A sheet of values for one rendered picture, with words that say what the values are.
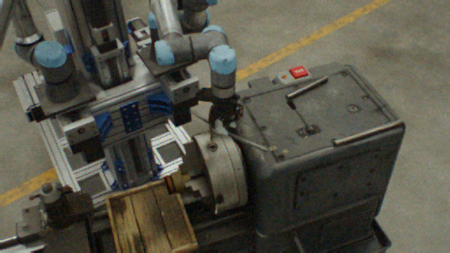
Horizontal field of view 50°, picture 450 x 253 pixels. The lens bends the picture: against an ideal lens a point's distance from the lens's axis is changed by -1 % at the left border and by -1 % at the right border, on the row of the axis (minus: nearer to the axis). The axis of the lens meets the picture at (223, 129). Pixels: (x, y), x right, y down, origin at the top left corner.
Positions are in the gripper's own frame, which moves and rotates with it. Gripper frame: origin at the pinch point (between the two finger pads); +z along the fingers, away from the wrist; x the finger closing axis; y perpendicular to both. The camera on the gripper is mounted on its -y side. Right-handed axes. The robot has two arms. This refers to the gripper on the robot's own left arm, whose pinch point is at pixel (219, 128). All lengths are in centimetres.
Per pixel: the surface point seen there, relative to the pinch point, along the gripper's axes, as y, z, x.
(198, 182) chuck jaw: -3.3, 25.6, -9.0
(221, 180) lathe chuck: 6.1, 18.3, -6.3
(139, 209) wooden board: -24, 49, -24
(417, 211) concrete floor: 60, 138, 112
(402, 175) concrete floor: 40, 140, 133
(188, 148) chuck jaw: -13.4, 19.2, -3.0
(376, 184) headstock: 45, 40, 44
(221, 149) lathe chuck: -0.3, 13.3, 1.2
